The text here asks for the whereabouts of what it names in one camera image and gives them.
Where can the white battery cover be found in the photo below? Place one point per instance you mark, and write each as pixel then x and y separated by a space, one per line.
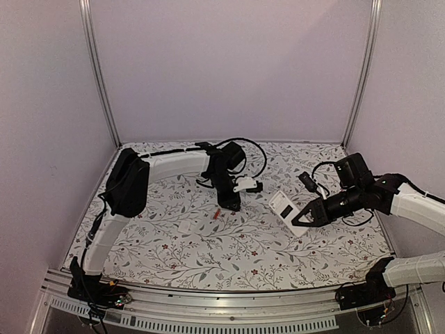
pixel 185 227

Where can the floral patterned table mat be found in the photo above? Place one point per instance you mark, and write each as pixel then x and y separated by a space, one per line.
pixel 251 249

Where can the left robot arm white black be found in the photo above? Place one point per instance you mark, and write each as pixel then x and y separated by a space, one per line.
pixel 125 195

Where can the right aluminium frame post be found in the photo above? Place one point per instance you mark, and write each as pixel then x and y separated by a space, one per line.
pixel 371 37

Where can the front aluminium rail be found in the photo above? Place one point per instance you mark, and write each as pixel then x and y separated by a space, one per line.
pixel 169 310

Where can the white red remote control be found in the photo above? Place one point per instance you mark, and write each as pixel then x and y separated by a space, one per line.
pixel 285 210

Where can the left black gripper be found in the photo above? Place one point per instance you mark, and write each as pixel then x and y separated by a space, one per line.
pixel 224 202

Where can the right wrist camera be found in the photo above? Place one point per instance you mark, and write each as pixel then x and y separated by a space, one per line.
pixel 312 186

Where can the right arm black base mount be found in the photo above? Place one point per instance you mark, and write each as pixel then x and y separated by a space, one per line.
pixel 373 290

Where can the aluminium frame post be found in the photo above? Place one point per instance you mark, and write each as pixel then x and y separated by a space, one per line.
pixel 89 33
pixel 371 37

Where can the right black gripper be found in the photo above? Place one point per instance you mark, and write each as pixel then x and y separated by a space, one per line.
pixel 320 215

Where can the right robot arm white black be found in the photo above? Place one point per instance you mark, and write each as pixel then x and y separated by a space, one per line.
pixel 392 194

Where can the left aluminium frame post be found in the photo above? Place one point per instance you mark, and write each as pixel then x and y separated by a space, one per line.
pixel 89 33

